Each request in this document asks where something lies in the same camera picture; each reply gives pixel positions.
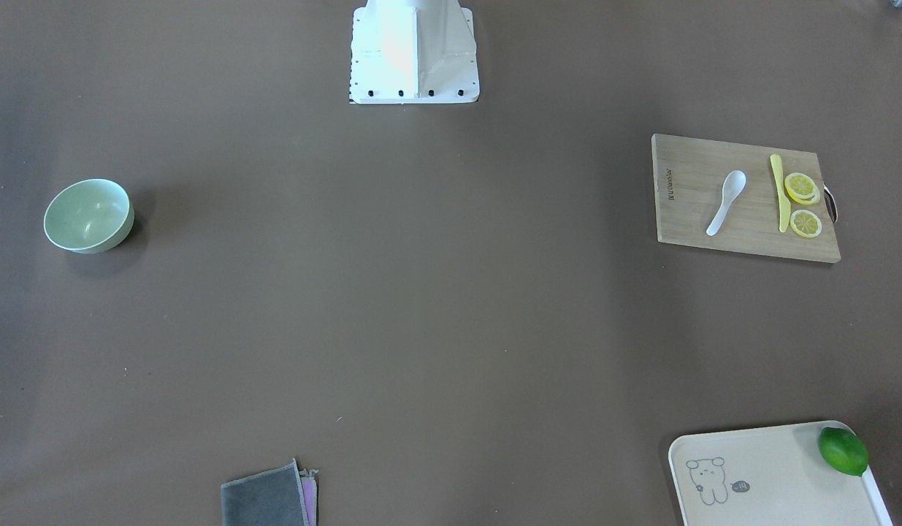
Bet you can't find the light green bowl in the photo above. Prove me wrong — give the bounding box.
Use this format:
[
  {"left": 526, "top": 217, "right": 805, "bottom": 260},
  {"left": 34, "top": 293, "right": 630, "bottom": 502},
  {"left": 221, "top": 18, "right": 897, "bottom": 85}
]
[{"left": 43, "top": 178, "right": 136, "bottom": 254}]

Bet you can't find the bamboo cutting board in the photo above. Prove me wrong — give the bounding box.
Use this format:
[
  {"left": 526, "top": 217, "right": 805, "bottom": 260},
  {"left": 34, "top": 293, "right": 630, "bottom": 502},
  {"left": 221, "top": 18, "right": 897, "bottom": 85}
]
[{"left": 651, "top": 134, "right": 841, "bottom": 264}]

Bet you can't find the grey folded cloth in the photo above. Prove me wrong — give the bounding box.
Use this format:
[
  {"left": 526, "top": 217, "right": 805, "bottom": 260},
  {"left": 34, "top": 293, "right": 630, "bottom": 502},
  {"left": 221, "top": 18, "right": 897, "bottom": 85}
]
[{"left": 221, "top": 459, "right": 319, "bottom": 525}]

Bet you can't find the cream rabbit tray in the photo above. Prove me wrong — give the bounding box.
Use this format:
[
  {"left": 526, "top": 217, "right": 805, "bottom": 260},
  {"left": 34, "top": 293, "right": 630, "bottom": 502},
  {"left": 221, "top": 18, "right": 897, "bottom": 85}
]
[{"left": 668, "top": 420, "right": 892, "bottom": 525}]

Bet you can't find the green lime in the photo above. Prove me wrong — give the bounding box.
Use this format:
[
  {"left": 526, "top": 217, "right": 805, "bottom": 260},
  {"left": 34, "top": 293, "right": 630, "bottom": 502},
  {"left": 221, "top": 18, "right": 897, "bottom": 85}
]
[{"left": 817, "top": 427, "right": 869, "bottom": 477}]

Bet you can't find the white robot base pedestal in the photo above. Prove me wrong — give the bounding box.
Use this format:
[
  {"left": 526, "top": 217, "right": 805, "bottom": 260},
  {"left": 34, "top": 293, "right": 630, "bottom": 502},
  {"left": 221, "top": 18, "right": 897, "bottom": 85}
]
[{"left": 348, "top": 1, "right": 481, "bottom": 104}]

